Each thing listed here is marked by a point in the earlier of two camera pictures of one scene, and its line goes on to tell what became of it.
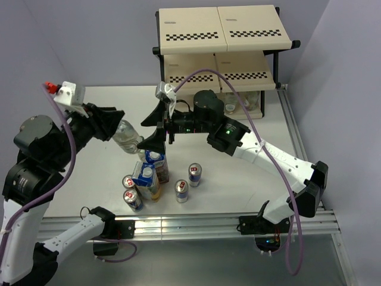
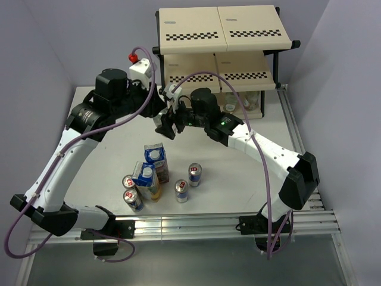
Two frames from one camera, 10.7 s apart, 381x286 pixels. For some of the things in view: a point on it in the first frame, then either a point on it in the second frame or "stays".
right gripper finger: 155,142 → 166,129
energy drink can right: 194,171 stays
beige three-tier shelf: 231,49 stays
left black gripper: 103,120 → 156,105
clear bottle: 252,100 stays
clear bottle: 230,102 stays
